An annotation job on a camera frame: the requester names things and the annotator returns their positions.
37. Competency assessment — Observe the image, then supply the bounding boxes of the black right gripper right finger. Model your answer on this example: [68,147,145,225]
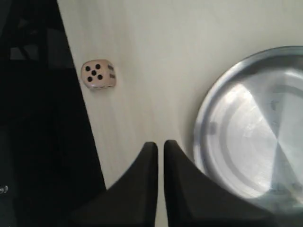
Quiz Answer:
[164,140,277,227]

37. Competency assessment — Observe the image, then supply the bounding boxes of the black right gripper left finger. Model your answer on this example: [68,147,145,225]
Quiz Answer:
[68,142,158,227]

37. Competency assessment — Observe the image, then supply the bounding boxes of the wooden die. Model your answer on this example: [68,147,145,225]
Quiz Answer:
[80,59,116,90]

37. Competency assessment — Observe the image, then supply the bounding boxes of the dark robot base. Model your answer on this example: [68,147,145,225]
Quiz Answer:
[0,0,105,227]

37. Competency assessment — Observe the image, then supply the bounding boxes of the stainless steel bowl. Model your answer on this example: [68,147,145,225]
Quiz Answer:
[193,46,303,214]

